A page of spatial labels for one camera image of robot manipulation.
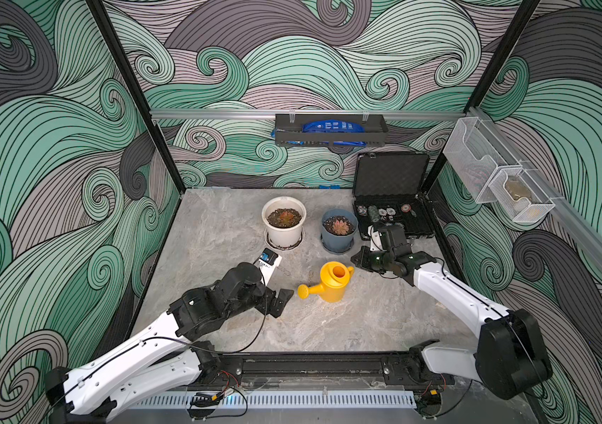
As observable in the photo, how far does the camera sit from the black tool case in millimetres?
1063

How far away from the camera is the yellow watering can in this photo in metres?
0.80

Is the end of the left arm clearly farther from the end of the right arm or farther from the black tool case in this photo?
the black tool case
